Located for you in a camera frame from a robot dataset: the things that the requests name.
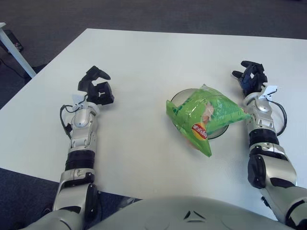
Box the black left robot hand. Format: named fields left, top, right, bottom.
left=77, top=65, right=115, bottom=106

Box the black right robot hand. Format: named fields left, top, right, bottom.
left=231, top=60, right=269, bottom=97

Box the green snack bag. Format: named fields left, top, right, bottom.
left=165, top=83, right=254, bottom=158

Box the white plate black rim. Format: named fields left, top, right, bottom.
left=170, top=88, right=230, bottom=141

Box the white right wrist connector box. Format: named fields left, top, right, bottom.
left=260, top=85, right=278, bottom=99

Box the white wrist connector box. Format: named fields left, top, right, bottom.
left=260, top=85, right=278, bottom=99
left=71, top=93, right=84, bottom=106

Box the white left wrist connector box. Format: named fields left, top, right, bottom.
left=71, top=93, right=84, bottom=106

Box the white table leg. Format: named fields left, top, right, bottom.
left=0, top=22, right=36, bottom=79

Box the black power strip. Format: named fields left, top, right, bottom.
left=3, top=29, right=24, bottom=52

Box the grey robot torso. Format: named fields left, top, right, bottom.
left=88, top=196, right=288, bottom=230

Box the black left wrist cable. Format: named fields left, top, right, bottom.
left=59, top=95, right=88, bottom=139

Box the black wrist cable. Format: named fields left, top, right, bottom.
left=59, top=95, right=88, bottom=139
left=270, top=100, right=287, bottom=136

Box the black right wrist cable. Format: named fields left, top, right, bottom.
left=270, top=100, right=287, bottom=136

